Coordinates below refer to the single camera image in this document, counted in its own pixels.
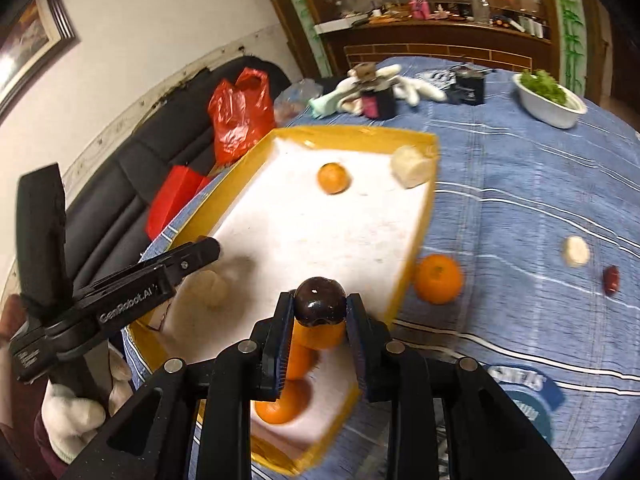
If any black leather sofa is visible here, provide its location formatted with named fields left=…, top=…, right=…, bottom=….
left=62, top=57, right=293, bottom=286

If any clear plastic bag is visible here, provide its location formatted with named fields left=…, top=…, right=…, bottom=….
left=272, top=79, right=323, bottom=126

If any bamboo painted panel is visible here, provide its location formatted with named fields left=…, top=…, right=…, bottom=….
left=547, top=0, right=587, bottom=96
left=272, top=0, right=333, bottom=81

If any black box with pink label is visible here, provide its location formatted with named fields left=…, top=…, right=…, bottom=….
left=361, top=89, right=398, bottom=120

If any yellow cardboard tray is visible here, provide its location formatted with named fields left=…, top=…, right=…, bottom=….
left=127, top=126, right=441, bottom=476

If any white round cake piece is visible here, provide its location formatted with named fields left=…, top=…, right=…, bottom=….
left=562, top=236, right=591, bottom=268

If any larger white cake piece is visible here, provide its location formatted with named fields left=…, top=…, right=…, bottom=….
left=391, top=145, right=435, bottom=190

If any green lettuce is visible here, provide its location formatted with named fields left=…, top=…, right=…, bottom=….
left=520, top=70, right=571, bottom=106

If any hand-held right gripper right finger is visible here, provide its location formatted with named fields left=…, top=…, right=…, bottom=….
left=346, top=292, right=576, bottom=480

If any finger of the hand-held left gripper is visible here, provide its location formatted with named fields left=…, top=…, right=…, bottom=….
left=136, top=237, right=221, bottom=285

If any white plush toy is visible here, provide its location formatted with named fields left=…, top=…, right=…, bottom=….
left=309, top=62, right=448, bottom=120

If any wooden glass cabinet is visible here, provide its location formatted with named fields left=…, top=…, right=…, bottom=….
left=252, top=0, right=608, bottom=81

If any framed wall picture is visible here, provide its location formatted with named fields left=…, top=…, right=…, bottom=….
left=0, top=0, right=81, bottom=121

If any person's left hand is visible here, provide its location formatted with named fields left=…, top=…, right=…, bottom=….
left=41, top=345, right=133, bottom=463

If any small black box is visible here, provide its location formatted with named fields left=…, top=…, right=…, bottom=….
left=446, top=72, right=486, bottom=107

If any white bowl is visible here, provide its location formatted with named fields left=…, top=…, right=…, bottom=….
left=513, top=71, right=588, bottom=130

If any blue plaid tablecloth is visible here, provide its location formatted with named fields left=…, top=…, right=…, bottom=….
left=122, top=55, right=640, bottom=480

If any red plastic bag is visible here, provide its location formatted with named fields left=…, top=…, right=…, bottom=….
left=207, top=67, right=277, bottom=165

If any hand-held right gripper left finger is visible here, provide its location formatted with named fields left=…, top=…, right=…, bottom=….
left=60, top=290, right=296, bottom=480

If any dark purple plum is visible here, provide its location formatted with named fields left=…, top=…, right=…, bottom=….
left=292, top=276, right=348, bottom=327

